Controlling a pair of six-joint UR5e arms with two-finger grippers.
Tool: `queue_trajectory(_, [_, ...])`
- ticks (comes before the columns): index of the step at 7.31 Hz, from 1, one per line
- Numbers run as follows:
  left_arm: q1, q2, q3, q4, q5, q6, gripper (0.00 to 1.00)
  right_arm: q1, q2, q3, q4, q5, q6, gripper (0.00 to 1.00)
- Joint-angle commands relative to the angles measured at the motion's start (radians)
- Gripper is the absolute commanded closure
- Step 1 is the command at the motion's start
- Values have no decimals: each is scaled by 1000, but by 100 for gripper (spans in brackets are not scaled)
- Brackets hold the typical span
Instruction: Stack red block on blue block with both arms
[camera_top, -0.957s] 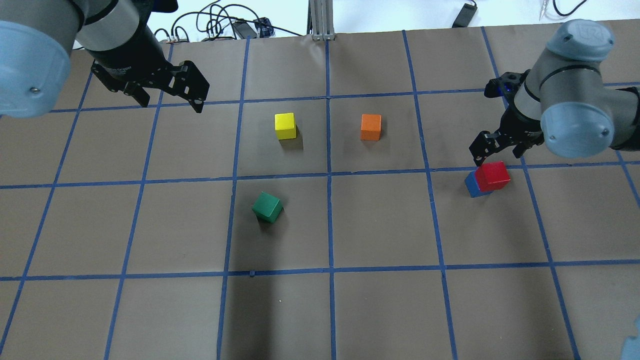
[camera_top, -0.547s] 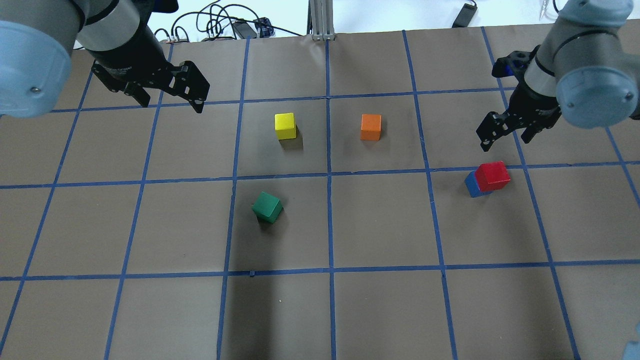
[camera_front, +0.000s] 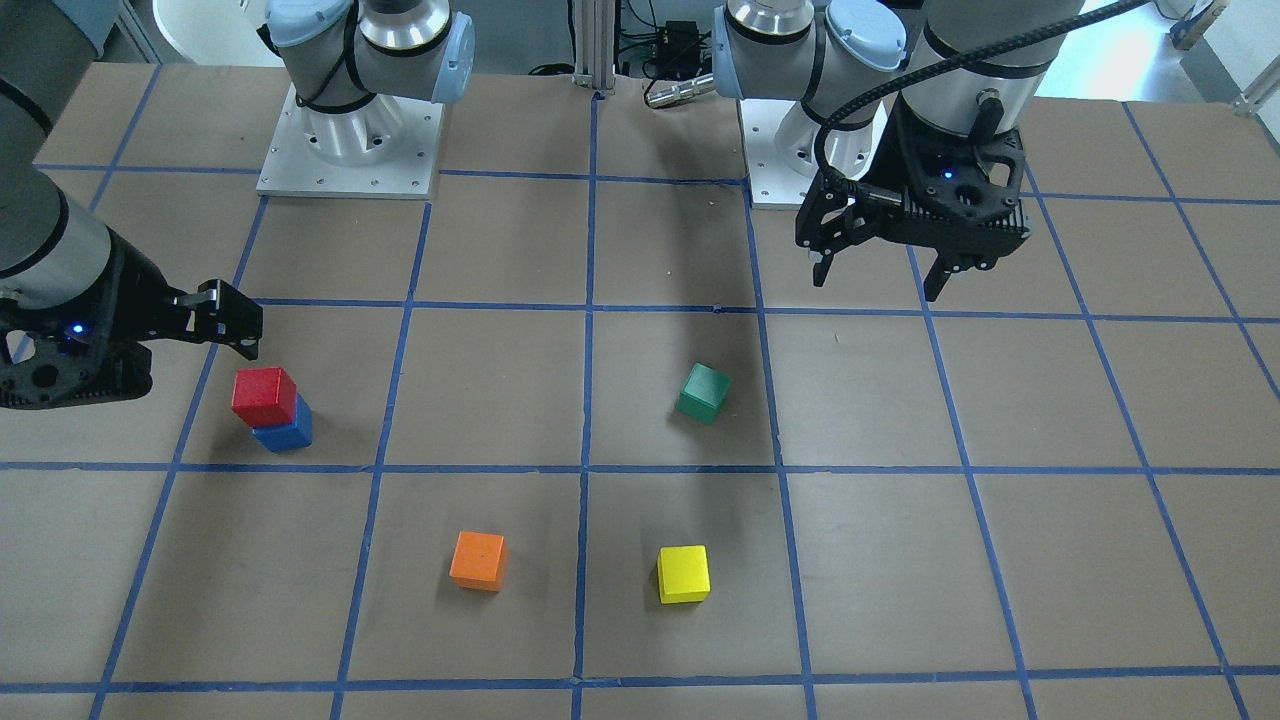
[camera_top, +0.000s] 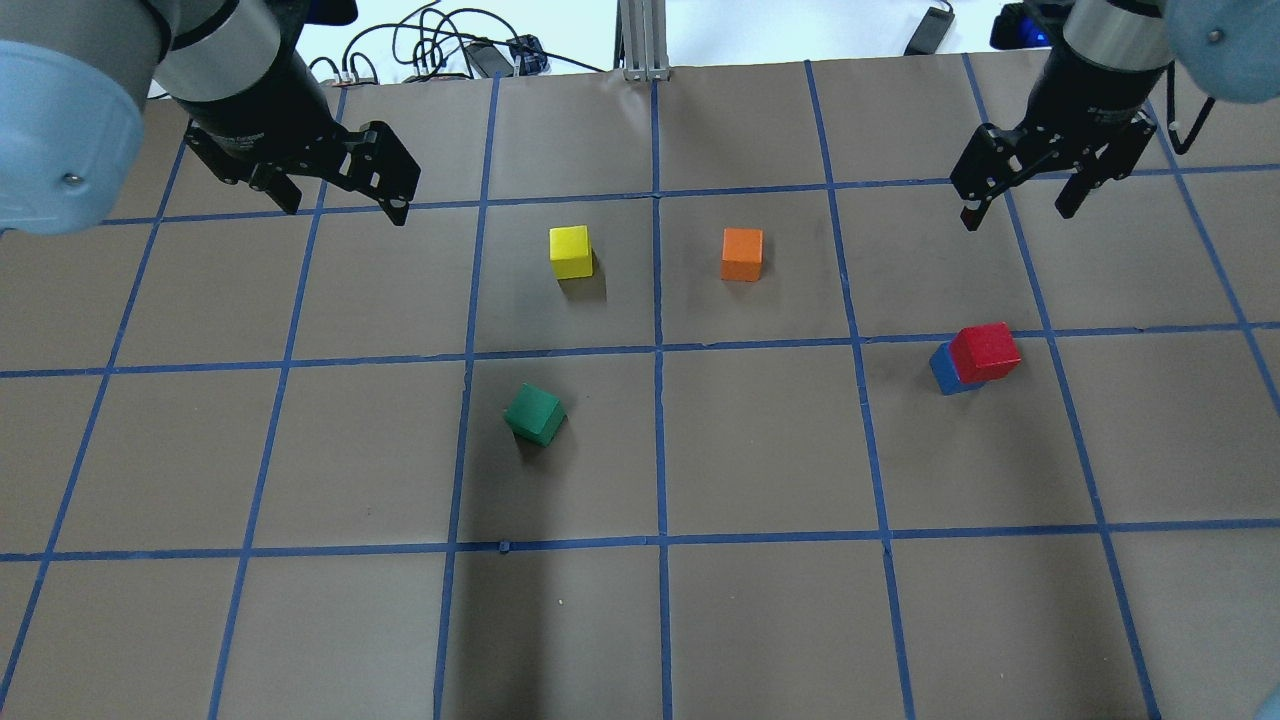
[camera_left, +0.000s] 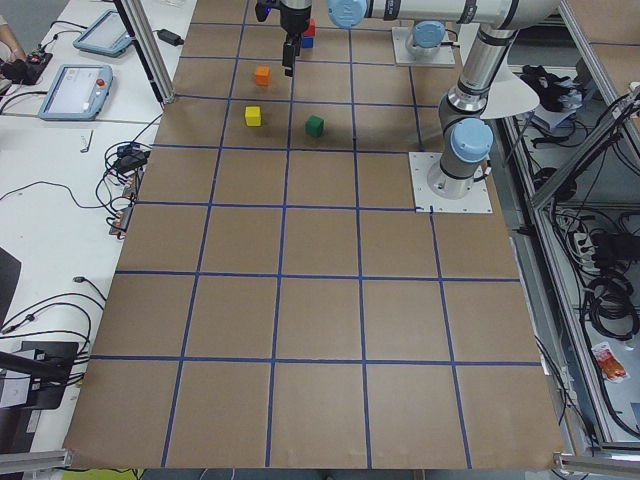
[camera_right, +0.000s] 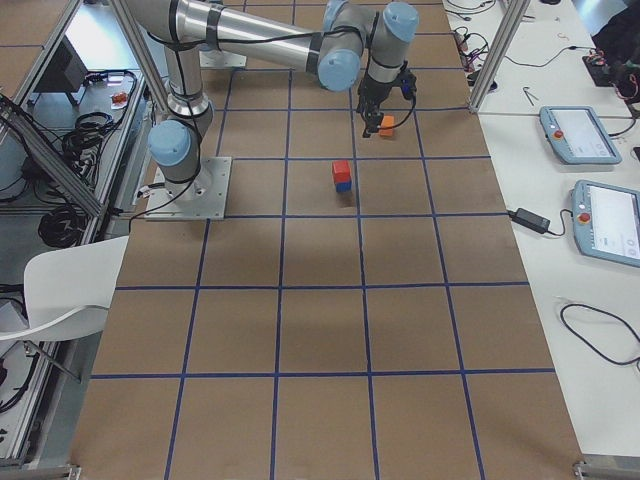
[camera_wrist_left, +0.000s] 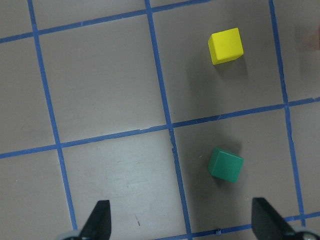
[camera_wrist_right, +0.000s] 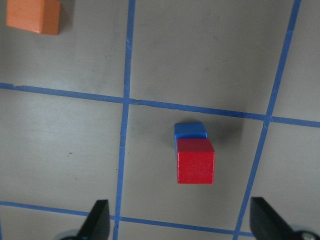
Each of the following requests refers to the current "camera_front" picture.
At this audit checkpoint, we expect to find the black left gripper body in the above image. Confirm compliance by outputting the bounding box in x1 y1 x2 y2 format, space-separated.
796 91 1027 286

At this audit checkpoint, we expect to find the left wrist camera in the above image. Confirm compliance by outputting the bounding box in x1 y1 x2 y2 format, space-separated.
860 106 1030 270

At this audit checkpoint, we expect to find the aluminium frame post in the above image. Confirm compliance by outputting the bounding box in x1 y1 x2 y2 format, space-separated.
568 0 620 97

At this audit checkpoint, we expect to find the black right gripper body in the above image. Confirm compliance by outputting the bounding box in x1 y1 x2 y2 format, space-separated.
102 231 215 363

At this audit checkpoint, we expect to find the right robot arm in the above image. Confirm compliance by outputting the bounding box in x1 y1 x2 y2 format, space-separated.
3 1 476 360

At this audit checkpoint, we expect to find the green wooden block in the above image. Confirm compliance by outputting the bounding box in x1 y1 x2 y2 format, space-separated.
675 363 732 425

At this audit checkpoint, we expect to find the orange wooden block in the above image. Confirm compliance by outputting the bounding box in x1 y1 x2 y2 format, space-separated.
448 530 508 593

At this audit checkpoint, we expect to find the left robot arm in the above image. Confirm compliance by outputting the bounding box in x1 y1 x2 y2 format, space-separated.
710 1 1082 302

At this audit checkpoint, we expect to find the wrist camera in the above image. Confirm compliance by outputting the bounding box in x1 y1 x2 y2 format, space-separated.
860 106 1030 270
1 299 154 410

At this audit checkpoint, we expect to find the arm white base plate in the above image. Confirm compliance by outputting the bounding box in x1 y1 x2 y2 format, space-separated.
739 99 888 210
256 87 447 201

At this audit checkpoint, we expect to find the red wooden block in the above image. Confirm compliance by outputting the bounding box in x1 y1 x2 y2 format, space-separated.
230 366 298 429

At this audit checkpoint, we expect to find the blue wooden block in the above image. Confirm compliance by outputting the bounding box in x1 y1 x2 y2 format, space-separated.
251 395 314 454

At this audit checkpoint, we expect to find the yellow wooden block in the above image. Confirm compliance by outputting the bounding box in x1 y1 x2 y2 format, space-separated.
657 544 710 605

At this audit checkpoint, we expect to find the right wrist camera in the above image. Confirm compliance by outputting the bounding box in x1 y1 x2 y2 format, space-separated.
1 299 154 410

